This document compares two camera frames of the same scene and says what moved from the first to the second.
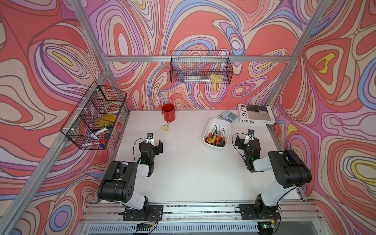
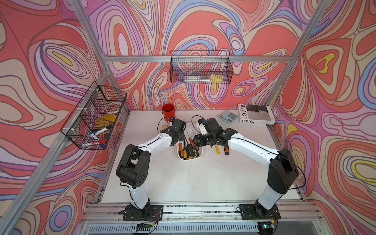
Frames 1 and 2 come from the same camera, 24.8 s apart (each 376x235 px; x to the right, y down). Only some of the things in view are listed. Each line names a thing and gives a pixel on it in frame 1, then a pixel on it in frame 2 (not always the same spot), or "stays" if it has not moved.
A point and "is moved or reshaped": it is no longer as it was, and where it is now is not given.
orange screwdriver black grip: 223,139 is moved or reshaped
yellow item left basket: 105,121 stays
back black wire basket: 200,67 stays
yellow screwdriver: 214,137 is moved or reshaped
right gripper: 240,141 → 199,139
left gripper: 155,148 → 181,137
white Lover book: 255,114 stays
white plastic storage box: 210,124 is moved or reshaped
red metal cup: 169,111 stays
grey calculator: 228,116 stays
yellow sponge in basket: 216,78 stays
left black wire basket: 91,125 stays
